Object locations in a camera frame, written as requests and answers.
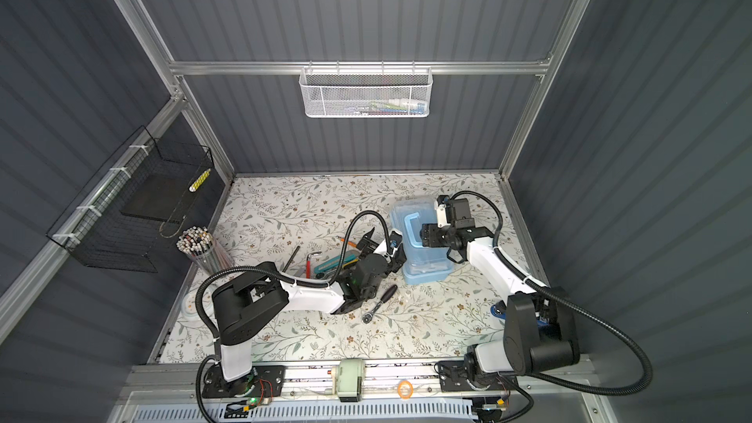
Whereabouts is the black metal rod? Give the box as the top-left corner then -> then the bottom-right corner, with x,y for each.
282,245 -> 301,272

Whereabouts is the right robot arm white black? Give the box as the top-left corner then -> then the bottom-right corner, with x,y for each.
420,195 -> 581,383

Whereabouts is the black wire wall basket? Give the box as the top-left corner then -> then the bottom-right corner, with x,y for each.
47,127 -> 213,273

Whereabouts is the red handled screwdriver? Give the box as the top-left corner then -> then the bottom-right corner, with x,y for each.
305,253 -> 314,279

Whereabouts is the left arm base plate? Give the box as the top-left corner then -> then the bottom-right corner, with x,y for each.
202,364 -> 286,399

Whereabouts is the white slotted cable duct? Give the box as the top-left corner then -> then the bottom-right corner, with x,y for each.
131,398 -> 477,423

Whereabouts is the teal utility knife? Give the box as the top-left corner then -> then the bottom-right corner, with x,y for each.
313,250 -> 360,279

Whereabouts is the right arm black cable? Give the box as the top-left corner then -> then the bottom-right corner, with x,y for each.
448,189 -> 654,423

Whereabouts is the orange pencil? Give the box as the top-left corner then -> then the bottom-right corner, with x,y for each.
337,237 -> 359,249

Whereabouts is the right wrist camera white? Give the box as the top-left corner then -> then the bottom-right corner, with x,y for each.
435,195 -> 450,228

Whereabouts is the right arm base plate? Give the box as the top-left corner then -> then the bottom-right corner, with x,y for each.
433,360 -> 518,393

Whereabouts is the cup of pencils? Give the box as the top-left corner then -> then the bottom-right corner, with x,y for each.
176,226 -> 234,275

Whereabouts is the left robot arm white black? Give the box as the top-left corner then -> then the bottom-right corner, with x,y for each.
211,231 -> 407,382

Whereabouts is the white mesh wall basket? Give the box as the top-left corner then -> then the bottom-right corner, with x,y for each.
299,70 -> 434,119

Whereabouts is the blue plastic tool box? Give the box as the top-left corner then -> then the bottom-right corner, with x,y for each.
390,197 -> 454,286

